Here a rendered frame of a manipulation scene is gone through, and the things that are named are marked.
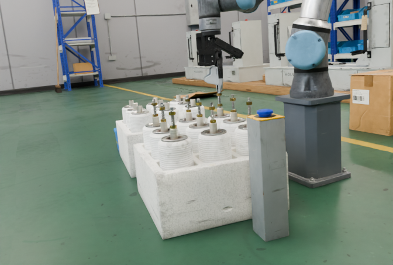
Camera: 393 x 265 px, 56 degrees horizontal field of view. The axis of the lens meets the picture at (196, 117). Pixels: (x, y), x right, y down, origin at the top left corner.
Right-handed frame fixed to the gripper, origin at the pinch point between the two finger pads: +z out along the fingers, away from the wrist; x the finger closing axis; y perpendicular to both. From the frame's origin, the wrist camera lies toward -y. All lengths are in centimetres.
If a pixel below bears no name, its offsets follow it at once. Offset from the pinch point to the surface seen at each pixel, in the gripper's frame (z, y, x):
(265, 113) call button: 2.6, -4.2, 42.6
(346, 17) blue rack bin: -50, -290, -474
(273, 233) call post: 33, -4, 44
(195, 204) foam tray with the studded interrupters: 26.9, 14.4, 35.3
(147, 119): 12.1, 27.9, -21.8
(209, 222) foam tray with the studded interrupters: 33.0, 10.7, 34.5
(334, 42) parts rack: -11, -279, -493
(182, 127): 11.3, 14.8, 6.6
